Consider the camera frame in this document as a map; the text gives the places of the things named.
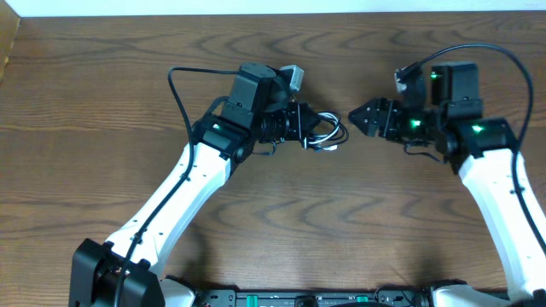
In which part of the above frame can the long black usb cable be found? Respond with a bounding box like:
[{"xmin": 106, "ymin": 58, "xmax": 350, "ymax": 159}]
[{"xmin": 307, "ymin": 111, "xmax": 350, "ymax": 151}]

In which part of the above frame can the white usb cable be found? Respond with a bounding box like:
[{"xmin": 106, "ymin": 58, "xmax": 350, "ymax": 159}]
[{"xmin": 307, "ymin": 111, "xmax": 342, "ymax": 151}]

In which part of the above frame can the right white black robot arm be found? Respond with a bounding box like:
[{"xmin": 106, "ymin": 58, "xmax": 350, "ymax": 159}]
[{"xmin": 348, "ymin": 61, "xmax": 545, "ymax": 306}]

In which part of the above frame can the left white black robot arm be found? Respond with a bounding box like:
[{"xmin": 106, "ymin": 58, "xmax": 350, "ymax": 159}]
[{"xmin": 68, "ymin": 62, "xmax": 317, "ymax": 307}]

